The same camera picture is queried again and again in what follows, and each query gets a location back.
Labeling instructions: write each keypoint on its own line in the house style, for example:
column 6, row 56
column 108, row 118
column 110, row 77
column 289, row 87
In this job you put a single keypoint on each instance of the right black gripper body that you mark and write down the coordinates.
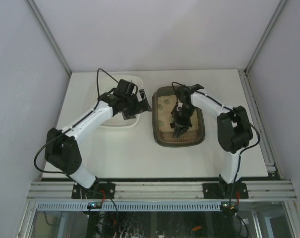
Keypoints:
column 179, row 123

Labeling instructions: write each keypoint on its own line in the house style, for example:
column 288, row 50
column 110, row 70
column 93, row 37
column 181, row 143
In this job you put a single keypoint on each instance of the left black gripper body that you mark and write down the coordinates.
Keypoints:
column 138, row 104

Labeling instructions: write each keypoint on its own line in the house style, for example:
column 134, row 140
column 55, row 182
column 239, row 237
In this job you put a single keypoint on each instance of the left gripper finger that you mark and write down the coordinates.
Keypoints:
column 129, row 115
column 144, row 104

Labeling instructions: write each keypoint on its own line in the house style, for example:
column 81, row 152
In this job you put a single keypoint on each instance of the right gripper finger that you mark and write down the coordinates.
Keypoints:
column 182, row 130
column 177, row 131

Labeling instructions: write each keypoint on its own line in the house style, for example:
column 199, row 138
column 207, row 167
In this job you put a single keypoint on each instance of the black slotted litter scoop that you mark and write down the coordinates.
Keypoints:
column 176, row 115

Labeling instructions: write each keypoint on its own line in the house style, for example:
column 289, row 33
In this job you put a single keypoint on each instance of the brown translucent litter box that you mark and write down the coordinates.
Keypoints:
column 164, row 135

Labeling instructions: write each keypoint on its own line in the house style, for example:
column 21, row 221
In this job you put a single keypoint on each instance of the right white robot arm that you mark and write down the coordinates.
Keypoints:
column 234, row 130

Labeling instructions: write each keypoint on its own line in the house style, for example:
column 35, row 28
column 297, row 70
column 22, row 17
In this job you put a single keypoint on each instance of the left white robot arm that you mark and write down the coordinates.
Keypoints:
column 62, row 149

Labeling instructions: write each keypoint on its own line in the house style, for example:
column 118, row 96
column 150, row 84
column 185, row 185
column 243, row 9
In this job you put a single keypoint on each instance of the white plastic waste tray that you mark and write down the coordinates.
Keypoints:
column 105, row 85

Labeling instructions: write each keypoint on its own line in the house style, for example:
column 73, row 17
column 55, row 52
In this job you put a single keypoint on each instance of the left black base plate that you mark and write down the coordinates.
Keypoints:
column 96, row 191

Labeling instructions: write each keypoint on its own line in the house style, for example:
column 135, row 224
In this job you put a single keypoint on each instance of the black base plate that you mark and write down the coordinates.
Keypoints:
column 96, row 191
column 222, row 191

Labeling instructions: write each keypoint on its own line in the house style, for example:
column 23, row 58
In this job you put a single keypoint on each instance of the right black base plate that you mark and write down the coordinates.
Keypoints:
column 222, row 191

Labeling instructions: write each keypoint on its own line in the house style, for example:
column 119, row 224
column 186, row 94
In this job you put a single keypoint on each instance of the aluminium mounting rail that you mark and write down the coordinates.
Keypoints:
column 154, row 191

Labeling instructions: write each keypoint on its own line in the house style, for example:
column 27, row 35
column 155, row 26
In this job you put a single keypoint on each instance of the grey slotted cable duct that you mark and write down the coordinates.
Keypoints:
column 166, row 206

